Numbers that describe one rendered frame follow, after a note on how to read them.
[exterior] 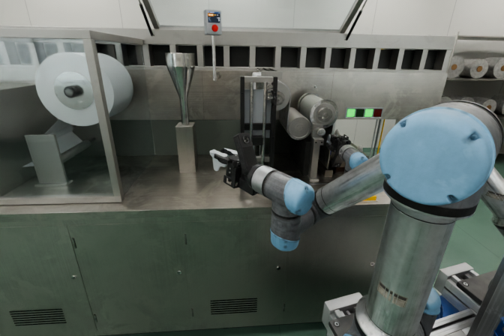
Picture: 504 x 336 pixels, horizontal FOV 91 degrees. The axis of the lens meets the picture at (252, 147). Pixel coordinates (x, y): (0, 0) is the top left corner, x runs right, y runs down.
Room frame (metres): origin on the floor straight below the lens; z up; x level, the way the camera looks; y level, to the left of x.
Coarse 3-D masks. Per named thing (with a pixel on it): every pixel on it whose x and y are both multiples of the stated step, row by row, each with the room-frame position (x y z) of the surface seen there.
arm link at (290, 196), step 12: (264, 180) 0.55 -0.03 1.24; (276, 180) 0.53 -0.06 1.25; (288, 180) 0.52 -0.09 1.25; (300, 180) 0.52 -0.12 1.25; (264, 192) 0.54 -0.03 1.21; (276, 192) 0.51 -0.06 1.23; (288, 192) 0.49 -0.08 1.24; (300, 192) 0.48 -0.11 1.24; (312, 192) 0.50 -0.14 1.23; (276, 204) 0.51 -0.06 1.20; (288, 204) 0.48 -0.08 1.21; (300, 204) 0.47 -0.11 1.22; (288, 216) 0.49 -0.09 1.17
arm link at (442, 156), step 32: (416, 128) 0.30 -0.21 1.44; (448, 128) 0.28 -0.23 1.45; (480, 128) 0.28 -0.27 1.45; (384, 160) 0.32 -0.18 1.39; (416, 160) 0.29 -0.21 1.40; (448, 160) 0.27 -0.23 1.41; (480, 160) 0.25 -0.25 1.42; (416, 192) 0.28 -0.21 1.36; (448, 192) 0.26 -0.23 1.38; (480, 192) 0.28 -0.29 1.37; (416, 224) 0.30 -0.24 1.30; (448, 224) 0.29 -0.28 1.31; (384, 256) 0.32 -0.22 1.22; (416, 256) 0.29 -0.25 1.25; (384, 288) 0.31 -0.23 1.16; (416, 288) 0.29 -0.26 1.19; (352, 320) 0.36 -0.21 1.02; (384, 320) 0.30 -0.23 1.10; (416, 320) 0.29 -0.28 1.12
